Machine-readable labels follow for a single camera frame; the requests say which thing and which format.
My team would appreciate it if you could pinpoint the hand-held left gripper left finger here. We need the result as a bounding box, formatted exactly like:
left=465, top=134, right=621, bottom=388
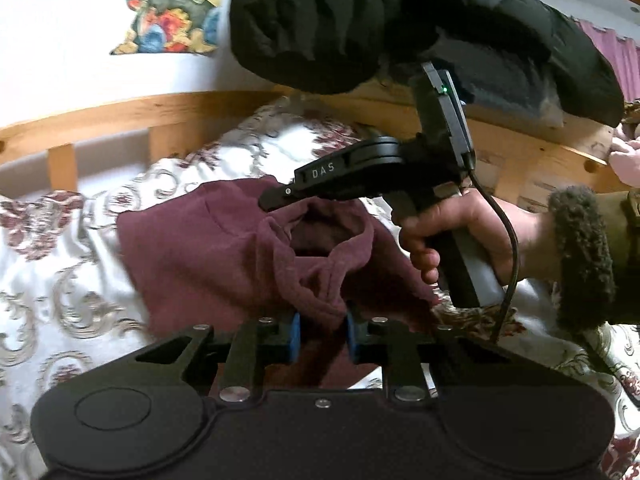
left=135, top=312, right=301, bottom=404

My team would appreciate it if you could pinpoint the pink curtain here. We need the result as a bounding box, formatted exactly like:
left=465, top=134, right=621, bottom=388
left=574, top=17, right=640, bottom=107

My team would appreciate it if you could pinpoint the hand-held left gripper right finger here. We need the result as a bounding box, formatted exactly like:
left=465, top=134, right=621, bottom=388
left=345, top=312, right=507, bottom=404

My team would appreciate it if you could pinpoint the person's right hand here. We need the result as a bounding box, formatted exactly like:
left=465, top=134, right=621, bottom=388
left=391, top=189, right=557, bottom=287

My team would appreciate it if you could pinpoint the white floral bedspread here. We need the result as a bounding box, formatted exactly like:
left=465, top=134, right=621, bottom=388
left=0, top=97, right=640, bottom=480

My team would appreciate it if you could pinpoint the pink soft cloth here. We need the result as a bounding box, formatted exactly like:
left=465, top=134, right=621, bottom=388
left=606, top=122, right=640, bottom=187

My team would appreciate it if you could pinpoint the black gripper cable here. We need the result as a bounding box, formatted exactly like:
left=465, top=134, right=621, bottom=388
left=462, top=152, right=523, bottom=347

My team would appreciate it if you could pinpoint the colourful wall poster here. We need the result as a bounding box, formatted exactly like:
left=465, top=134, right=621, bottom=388
left=109, top=0, right=236, bottom=57

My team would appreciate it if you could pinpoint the maroon small sweater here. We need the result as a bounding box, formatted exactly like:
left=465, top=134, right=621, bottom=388
left=116, top=175, right=443, bottom=392

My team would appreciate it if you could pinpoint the black puffer jacket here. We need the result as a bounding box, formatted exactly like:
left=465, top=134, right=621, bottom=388
left=229, top=0, right=626, bottom=128

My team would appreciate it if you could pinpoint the wooden bed frame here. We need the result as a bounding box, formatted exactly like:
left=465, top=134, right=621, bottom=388
left=0, top=80, right=633, bottom=213

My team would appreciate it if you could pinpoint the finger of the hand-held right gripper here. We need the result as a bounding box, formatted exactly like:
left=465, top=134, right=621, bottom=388
left=258, top=149, right=362, bottom=211

